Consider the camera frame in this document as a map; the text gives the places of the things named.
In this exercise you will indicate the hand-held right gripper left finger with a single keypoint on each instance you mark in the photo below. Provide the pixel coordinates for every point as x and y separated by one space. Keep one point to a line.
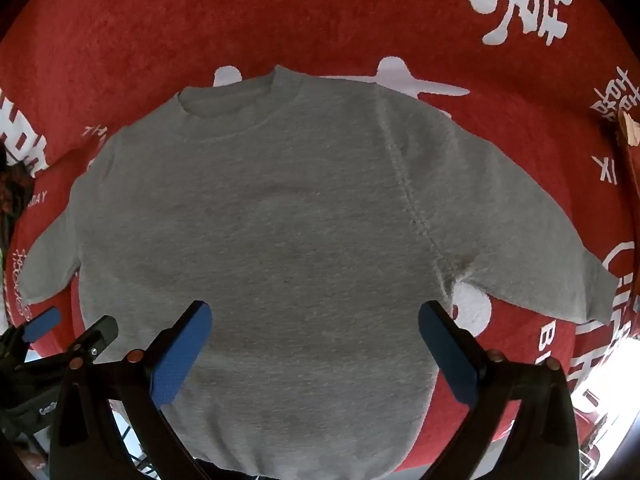
181 357

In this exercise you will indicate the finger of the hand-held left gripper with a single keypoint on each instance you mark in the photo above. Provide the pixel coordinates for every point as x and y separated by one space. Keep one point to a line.
97 334
42 322

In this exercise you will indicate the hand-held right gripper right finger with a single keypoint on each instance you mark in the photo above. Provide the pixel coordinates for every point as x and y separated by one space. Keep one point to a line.
447 360

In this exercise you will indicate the grey sweater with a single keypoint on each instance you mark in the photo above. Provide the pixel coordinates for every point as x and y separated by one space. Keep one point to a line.
300 220

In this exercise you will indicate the dark patterned cloth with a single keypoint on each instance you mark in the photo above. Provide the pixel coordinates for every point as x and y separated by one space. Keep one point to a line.
11 185

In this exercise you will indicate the red pillow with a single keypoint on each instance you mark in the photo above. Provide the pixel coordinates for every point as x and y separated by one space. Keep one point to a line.
629 130

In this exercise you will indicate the red printed blanket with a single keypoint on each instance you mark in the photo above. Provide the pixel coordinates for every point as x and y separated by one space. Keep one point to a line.
250 20

